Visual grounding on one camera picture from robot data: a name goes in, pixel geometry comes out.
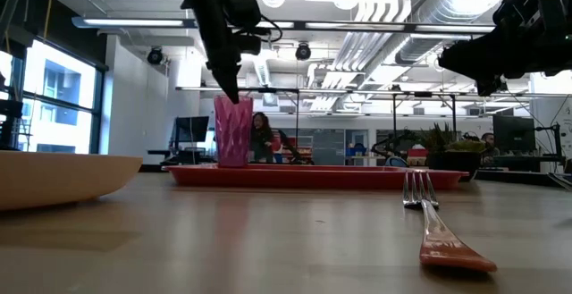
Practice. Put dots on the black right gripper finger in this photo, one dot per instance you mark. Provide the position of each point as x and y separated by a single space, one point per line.
488 86
473 57

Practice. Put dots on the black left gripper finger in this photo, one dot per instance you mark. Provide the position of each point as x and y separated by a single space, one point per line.
225 84
236 84

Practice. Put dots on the pink faceted plastic cup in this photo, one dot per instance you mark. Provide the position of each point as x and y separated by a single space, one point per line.
233 131

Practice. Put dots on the orange clear plastic fork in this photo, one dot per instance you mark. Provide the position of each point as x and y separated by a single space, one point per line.
440 240

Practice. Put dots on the beige plastic plate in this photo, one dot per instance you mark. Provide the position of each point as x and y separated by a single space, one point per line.
62 178

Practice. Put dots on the black background robot arm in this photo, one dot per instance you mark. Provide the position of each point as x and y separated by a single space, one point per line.
292 148

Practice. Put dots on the red plastic tray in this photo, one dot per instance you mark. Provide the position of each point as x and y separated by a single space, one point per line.
308 178

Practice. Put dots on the large black computer monitor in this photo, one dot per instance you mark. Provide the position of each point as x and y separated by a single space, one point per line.
514 133

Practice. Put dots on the person seated at desk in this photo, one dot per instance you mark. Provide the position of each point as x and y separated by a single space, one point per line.
489 146

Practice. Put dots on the person standing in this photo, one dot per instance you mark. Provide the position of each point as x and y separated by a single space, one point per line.
261 140

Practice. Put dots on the green potted plant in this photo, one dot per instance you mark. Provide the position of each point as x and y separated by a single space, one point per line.
451 141

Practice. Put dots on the black ceiling spotlight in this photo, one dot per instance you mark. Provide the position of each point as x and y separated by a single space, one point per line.
155 56
303 51

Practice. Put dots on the black plant pot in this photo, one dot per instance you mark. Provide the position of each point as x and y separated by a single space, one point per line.
453 164

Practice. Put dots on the red box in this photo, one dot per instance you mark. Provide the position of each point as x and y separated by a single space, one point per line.
418 153

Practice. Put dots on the blue round object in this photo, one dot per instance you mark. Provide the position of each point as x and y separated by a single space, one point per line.
396 162

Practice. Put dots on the overhead light bar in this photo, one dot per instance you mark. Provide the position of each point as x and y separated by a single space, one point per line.
357 26

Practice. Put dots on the large window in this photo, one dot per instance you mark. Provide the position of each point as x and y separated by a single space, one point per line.
53 97

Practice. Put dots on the black stand beside window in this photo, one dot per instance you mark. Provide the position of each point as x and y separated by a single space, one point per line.
10 122

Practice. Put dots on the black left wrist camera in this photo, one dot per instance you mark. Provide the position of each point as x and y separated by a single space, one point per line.
245 10

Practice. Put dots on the silver ventilation duct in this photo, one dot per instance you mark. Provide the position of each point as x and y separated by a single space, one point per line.
451 12

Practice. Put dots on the black metal frame stand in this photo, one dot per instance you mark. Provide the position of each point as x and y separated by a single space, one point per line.
393 106

